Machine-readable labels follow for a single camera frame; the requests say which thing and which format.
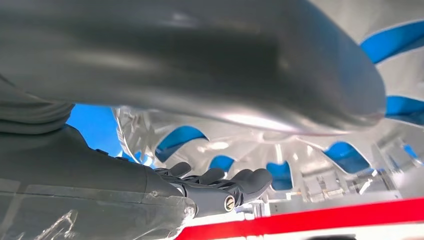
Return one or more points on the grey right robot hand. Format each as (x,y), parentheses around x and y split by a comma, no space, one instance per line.
(165,49)

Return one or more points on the blue metal shelf rack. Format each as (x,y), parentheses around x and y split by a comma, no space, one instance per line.
(96,129)

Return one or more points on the red barrier belt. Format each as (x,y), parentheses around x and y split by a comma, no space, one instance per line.
(331,215)

